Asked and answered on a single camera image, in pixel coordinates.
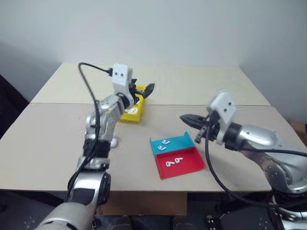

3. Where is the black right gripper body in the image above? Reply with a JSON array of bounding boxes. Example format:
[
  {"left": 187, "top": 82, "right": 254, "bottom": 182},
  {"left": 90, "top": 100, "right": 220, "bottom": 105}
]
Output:
[{"left": 195, "top": 112, "right": 221, "bottom": 143}]

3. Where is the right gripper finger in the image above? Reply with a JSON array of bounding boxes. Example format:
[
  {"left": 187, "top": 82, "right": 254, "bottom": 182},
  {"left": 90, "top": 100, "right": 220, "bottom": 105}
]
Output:
[
  {"left": 183, "top": 120, "right": 205, "bottom": 131},
  {"left": 179, "top": 114, "right": 205, "bottom": 122}
]

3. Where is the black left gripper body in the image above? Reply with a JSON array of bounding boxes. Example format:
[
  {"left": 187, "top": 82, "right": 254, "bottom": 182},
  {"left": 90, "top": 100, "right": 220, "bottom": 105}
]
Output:
[{"left": 128, "top": 78, "right": 142, "bottom": 107}]

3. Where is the yellow plastic tray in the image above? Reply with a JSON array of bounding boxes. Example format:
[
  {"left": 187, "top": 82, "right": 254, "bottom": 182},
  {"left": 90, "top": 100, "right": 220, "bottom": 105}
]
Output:
[{"left": 118, "top": 84, "right": 146, "bottom": 123}]

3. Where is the brown cardboard box under table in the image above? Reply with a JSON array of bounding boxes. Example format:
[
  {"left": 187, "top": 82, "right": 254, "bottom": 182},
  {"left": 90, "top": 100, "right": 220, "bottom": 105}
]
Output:
[{"left": 99, "top": 191, "right": 188, "bottom": 217}]

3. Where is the blue shallow tray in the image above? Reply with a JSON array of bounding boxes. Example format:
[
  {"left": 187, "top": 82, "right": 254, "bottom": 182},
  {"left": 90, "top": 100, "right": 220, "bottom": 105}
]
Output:
[{"left": 149, "top": 129, "right": 196, "bottom": 155}]

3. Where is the red shallow tray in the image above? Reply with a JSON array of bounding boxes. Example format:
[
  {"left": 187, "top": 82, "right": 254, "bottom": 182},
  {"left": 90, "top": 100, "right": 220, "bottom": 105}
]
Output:
[{"left": 154, "top": 146, "right": 207, "bottom": 180}]

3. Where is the dark rounded shape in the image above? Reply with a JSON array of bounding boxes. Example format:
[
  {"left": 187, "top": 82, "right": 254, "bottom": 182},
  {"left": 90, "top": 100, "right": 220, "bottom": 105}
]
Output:
[{"left": 117, "top": 215, "right": 132, "bottom": 230}]

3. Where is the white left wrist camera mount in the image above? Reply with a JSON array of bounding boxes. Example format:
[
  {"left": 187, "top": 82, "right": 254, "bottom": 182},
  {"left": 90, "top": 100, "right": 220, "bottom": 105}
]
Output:
[{"left": 112, "top": 62, "right": 134, "bottom": 107}]

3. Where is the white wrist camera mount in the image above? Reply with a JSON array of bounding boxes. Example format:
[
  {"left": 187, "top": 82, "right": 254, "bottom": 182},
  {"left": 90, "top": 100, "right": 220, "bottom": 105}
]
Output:
[
  {"left": 112, "top": 62, "right": 134, "bottom": 107},
  {"left": 207, "top": 89, "right": 237, "bottom": 146}
]

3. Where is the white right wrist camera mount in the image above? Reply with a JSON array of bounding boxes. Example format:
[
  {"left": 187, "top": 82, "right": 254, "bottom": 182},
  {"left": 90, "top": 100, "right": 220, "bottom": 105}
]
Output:
[{"left": 207, "top": 89, "right": 237, "bottom": 146}]

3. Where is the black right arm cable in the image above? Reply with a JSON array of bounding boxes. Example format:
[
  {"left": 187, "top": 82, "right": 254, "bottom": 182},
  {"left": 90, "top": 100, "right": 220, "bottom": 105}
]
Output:
[{"left": 203, "top": 124, "right": 307, "bottom": 209}]

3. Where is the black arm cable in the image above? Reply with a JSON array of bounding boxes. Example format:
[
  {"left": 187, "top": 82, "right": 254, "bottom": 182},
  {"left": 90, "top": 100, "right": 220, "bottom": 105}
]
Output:
[
  {"left": 67, "top": 62, "right": 114, "bottom": 202},
  {"left": 203, "top": 124, "right": 307, "bottom": 209}
]

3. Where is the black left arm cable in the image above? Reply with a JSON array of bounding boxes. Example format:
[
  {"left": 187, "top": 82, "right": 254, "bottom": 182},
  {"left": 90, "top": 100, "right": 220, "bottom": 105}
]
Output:
[{"left": 67, "top": 62, "right": 114, "bottom": 202}]

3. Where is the black table frame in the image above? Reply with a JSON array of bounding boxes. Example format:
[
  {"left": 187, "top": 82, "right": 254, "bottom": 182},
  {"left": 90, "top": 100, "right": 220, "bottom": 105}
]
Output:
[{"left": 0, "top": 190, "right": 274, "bottom": 216}]

